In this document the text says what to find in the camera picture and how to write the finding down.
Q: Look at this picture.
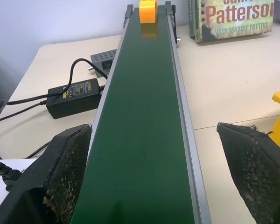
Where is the white power strip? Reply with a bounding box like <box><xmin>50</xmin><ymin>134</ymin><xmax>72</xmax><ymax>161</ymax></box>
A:
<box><xmin>0</xmin><ymin>158</ymin><xmax>39</xmax><ymax>212</ymax></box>

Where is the black power cable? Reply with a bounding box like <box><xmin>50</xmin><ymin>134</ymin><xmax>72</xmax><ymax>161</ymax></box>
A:
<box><xmin>0</xmin><ymin>58</ymin><xmax>109</xmax><ymax>124</ymax></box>

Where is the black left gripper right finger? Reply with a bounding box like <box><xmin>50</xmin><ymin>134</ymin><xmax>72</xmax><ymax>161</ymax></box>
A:
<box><xmin>216</xmin><ymin>122</ymin><xmax>280</xmax><ymax>224</ymax></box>

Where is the black mains plug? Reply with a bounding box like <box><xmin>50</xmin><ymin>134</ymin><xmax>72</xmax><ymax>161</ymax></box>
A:
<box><xmin>0</xmin><ymin>141</ymin><xmax>51</xmax><ymax>192</ymax></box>

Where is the James Patterson book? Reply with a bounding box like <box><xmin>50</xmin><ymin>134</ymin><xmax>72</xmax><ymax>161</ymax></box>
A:
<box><xmin>188</xmin><ymin>0</ymin><xmax>275</xmax><ymax>43</ymax></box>

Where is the orange plastic block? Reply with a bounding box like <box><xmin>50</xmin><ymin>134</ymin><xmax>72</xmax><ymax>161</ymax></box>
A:
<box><xmin>139</xmin><ymin>0</ymin><xmax>158</xmax><ymax>24</ymax></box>

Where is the black power adapter brick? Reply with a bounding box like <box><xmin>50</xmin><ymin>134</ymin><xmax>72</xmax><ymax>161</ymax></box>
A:
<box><xmin>46</xmin><ymin>78</ymin><xmax>105</xmax><ymax>120</ymax></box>

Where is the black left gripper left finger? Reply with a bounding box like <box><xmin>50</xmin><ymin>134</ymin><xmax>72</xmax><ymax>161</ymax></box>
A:
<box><xmin>0</xmin><ymin>124</ymin><xmax>93</xmax><ymax>224</ymax></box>

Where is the green conveyor belt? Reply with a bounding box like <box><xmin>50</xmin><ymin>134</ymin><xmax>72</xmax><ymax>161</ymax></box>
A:
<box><xmin>70</xmin><ymin>1</ymin><xmax>212</xmax><ymax>224</ymax></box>

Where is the grey speed controller box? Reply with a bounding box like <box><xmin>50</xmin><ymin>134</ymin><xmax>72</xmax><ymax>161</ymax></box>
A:
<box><xmin>87</xmin><ymin>49</ymin><xmax>118</xmax><ymax>79</ymax></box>

